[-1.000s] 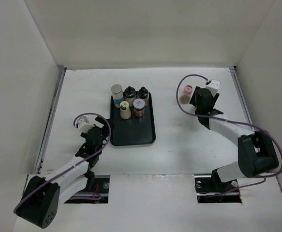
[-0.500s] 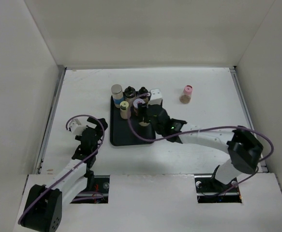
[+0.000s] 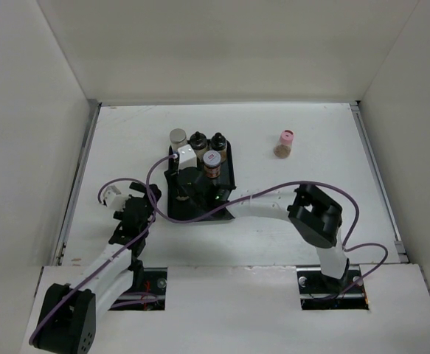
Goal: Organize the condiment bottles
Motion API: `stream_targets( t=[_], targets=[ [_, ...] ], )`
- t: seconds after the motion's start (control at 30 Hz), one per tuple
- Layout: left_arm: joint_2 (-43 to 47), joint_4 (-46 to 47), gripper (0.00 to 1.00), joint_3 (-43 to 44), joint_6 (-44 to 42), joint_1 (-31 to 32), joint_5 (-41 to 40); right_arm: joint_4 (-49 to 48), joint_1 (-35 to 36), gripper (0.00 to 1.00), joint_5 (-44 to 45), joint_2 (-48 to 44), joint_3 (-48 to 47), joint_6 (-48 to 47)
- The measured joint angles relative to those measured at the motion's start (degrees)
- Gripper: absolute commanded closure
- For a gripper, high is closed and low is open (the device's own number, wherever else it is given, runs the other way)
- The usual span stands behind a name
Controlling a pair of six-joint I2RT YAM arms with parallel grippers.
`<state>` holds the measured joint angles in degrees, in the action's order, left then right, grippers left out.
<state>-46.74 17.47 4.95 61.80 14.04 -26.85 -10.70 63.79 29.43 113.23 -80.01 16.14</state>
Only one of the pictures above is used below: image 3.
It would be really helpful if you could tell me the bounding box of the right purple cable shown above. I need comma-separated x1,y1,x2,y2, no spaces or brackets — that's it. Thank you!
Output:
145,153,389,299

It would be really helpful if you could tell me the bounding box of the grey clear cap spice bottle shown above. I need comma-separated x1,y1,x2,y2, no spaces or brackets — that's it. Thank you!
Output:
176,192,190,201

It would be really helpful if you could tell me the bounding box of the black cap spice bottle front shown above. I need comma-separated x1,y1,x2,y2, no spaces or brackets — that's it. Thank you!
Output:
189,131,209,161

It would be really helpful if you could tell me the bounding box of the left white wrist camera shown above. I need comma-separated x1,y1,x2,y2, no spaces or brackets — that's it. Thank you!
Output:
99,185,129,212

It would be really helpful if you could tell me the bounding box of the purple cable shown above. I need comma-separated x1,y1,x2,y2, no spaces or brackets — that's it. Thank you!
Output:
145,153,389,299
28,178,162,346

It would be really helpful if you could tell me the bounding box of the black plastic tray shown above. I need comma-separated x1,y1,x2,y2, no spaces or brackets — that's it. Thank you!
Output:
167,143,236,221

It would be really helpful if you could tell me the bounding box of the silver cap blue label bottle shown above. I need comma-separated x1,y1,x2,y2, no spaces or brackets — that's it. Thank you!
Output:
169,128,188,153

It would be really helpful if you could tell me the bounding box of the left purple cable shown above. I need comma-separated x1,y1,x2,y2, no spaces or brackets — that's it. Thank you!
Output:
28,178,162,346

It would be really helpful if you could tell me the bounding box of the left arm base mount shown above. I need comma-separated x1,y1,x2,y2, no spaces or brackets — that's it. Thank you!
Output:
110,260,168,311

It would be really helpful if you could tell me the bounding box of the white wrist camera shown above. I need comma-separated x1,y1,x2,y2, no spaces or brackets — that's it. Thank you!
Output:
177,145,198,173
99,185,129,212

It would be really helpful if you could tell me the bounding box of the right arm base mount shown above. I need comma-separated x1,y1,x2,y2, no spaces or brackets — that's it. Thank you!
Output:
296,265,369,310

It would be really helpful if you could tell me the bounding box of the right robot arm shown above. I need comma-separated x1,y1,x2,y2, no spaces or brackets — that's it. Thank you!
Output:
165,167,350,292

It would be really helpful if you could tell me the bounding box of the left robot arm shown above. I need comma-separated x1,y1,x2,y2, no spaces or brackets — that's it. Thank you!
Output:
28,181,162,353

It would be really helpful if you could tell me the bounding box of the black cap spice bottle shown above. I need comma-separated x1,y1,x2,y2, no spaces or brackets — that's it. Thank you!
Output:
189,131,209,161
210,132,227,151

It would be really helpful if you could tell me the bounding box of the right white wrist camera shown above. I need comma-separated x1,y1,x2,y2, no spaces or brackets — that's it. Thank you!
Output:
177,145,198,173

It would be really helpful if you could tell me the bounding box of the white lid red logo jar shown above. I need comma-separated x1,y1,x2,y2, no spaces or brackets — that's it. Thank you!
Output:
203,150,221,178

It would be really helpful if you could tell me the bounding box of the pink cap spice bottle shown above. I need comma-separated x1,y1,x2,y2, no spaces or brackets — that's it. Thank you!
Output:
274,130,294,159

